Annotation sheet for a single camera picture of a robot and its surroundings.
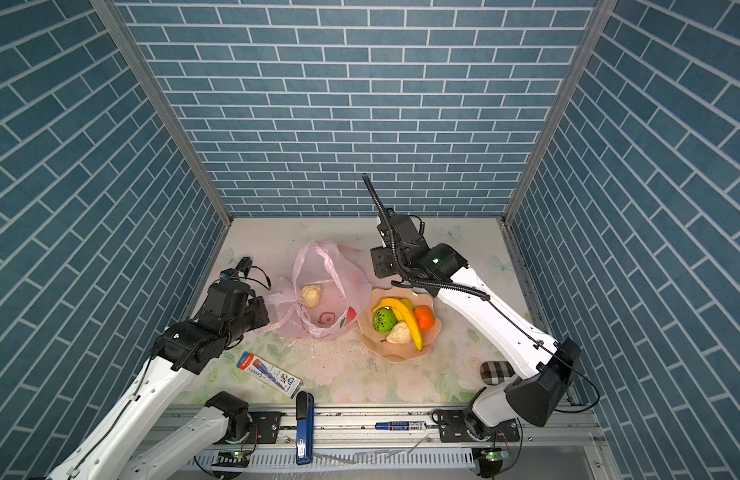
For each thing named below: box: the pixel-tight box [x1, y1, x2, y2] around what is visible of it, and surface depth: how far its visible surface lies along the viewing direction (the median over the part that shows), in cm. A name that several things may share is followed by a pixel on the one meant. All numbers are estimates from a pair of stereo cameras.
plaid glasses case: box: [480, 361, 516, 385], surface depth 82 cm
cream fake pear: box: [380, 322, 412, 344], surface depth 86 cm
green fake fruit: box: [372, 308, 396, 333], surface depth 88 cm
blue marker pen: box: [375, 421, 427, 431], surface depth 75 cm
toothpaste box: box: [236, 351, 304, 399], surface depth 82 cm
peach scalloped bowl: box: [358, 287, 442, 362], surface depth 88 cm
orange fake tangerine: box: [413, 305, 435, 331], surface depth 87 cm
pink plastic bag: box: [255, 239, 372, 340], surface depth 84 cm
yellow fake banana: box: [373, 298, 423, 351], surface depth 86 cm
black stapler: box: [235, 256, 253, 278], surface depth 104 cm
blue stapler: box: [296, 391, 315, 465], surface depth 73 cm
